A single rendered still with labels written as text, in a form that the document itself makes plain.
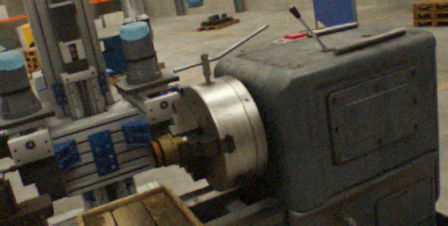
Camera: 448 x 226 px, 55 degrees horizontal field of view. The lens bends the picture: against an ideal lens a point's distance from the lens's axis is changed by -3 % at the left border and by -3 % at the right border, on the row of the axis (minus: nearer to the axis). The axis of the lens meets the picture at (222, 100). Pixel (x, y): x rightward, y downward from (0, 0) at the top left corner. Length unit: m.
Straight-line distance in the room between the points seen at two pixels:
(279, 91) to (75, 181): 0.98
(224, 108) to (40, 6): 1.00
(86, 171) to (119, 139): 0.18
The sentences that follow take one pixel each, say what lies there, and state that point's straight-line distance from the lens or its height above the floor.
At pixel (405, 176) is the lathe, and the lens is 1.48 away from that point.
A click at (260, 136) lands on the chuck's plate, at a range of 1.16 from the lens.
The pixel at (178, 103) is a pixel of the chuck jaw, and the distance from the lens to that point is 1.28.
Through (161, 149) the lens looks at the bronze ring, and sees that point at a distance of 1.20.
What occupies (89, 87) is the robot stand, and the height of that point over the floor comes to 1.18.
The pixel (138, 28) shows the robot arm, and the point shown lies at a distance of 1.76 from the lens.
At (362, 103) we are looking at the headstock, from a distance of 1.27.
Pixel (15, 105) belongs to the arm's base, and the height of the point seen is 1.21.
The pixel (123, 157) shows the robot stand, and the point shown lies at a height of 0.89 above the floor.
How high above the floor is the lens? 1.52
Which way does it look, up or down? 16 degrees down
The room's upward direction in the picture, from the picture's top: 10 degrees counter-clockwise
